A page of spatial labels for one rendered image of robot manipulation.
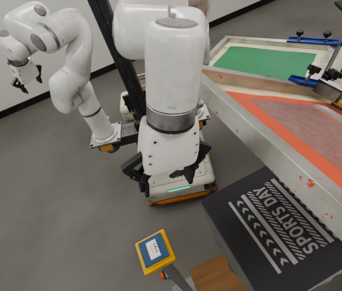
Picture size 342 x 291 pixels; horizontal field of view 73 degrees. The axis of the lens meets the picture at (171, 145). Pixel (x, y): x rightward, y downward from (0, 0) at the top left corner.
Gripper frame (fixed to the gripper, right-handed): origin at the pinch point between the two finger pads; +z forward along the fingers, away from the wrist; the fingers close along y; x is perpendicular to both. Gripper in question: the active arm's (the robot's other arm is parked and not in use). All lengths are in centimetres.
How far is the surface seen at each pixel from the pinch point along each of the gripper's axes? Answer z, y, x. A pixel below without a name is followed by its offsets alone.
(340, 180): -4.9, -27.5, 14.4
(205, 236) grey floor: 138, -56, -43
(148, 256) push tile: 55, 1, -10
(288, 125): -3.4, -33.3, -3.4
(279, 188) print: 39, -56, -10
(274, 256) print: 45, -38, 10
